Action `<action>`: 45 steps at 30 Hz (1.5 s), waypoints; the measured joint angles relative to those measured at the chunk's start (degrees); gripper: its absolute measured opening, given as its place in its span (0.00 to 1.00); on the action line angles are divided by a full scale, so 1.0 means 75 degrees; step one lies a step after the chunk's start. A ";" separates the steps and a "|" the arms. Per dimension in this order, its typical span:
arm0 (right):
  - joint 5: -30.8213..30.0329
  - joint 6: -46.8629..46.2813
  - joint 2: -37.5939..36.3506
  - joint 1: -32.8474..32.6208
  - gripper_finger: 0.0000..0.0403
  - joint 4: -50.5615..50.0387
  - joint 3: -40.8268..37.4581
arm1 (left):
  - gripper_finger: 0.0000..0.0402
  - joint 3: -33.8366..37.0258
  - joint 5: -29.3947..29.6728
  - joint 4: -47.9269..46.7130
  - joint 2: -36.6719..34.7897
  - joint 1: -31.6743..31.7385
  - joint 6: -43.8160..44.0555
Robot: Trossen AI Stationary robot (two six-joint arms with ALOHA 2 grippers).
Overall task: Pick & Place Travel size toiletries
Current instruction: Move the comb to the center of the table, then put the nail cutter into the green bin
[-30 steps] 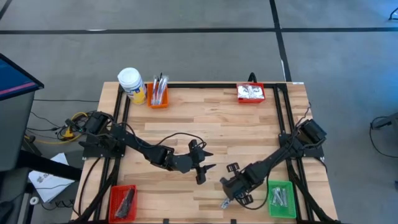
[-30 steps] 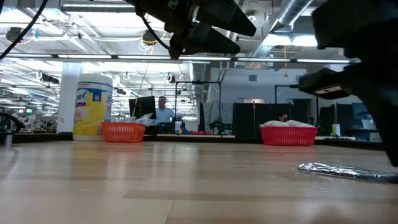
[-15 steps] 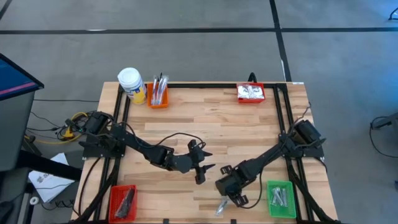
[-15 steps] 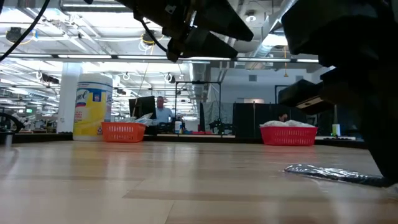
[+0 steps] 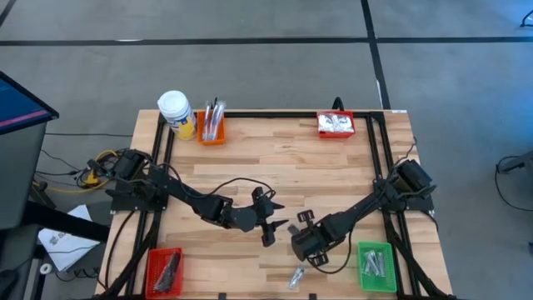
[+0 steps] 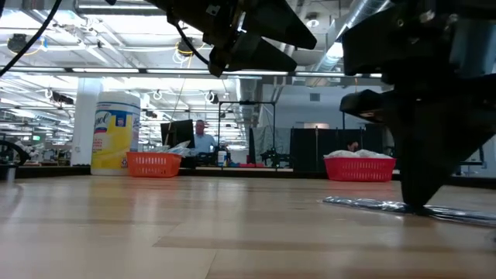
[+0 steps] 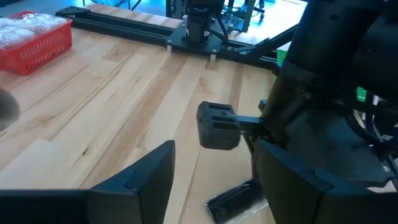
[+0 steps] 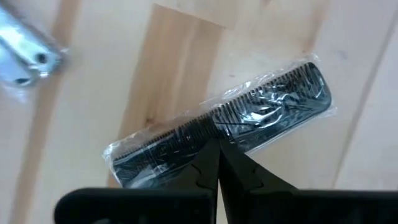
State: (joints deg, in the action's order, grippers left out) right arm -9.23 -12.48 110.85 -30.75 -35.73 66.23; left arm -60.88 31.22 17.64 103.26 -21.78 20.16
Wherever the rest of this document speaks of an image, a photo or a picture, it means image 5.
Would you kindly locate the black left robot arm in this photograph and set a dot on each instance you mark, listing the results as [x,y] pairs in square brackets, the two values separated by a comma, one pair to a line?
[187,193]

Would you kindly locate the orange plastic basket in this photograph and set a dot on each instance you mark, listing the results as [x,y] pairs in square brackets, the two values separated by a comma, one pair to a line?
[200,135]

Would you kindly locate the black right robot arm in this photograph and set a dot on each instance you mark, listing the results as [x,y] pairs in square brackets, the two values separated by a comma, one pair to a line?
[362,208]

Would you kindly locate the green plastic basket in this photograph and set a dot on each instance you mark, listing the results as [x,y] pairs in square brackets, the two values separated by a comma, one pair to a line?
[377,285]

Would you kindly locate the black monitor blue screen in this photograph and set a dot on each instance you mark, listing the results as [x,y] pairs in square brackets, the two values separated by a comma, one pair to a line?
[21,104]

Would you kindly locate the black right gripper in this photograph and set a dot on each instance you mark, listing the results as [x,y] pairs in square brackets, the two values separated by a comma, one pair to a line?
[304,246]

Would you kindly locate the black stand bar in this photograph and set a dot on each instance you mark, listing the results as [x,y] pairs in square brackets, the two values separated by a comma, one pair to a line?
[66,223]

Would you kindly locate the bagged silver nail clipper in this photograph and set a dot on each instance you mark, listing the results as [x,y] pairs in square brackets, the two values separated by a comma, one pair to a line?
[374,262]
[381,263]
[296,278]
[366,262]

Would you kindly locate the white tape roll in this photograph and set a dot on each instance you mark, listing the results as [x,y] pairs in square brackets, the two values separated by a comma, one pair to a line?
[46,268]

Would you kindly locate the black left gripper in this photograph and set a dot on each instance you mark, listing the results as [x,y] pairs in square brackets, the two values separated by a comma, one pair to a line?
[268,238]

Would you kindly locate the white paper sheet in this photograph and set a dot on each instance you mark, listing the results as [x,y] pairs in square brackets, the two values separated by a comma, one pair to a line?
[62,250]

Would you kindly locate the bagged red white toothbrush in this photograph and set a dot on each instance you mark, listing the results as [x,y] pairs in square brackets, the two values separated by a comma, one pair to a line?
[205,121]

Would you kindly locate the Lysol wipes canister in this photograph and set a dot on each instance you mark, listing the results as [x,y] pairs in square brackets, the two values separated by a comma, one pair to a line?
[175,109]

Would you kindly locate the black aluminium table frame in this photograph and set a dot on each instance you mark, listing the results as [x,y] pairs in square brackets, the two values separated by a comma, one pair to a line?
[270,114]

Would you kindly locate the red plastic basket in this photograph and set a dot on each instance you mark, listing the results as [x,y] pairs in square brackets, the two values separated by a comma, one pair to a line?
[155,262]
[320,135]

